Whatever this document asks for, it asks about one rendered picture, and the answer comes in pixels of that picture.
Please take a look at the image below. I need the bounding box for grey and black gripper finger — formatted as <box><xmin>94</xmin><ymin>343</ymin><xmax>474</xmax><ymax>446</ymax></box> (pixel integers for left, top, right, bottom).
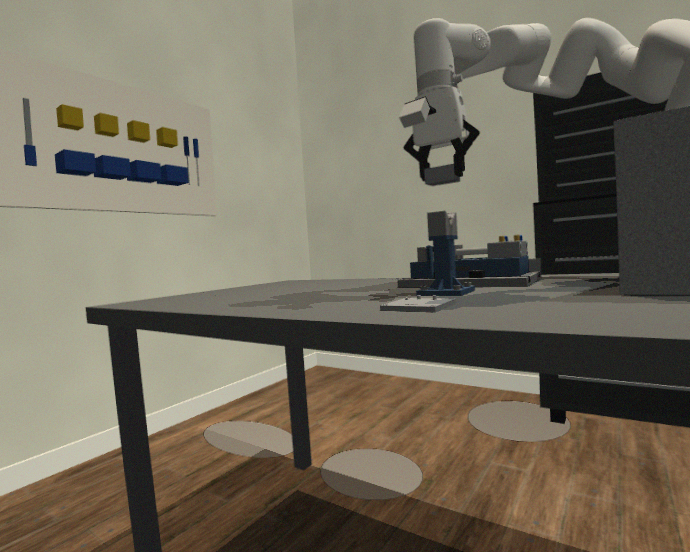
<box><xmin>450</xmin><ymin>119</ymin><xmax>480</xmax><ymax>177</ymax></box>
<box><xmin>403</xmin><ymin>134</ymin><xmax>432</xmax><ymax>181</ymax></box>

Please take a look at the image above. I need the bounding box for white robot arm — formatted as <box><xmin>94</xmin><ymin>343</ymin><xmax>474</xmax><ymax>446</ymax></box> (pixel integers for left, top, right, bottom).
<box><xmin>414</xmin><ymin>18</ymin><xmax>690</xmax><ymax>111</ymax></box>

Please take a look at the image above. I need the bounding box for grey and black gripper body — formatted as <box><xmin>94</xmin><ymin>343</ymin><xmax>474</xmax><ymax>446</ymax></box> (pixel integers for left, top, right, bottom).
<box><xmin>413</xmin><ymin>84</ymin><xmax>468</xmax><ymax>150</ymax></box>

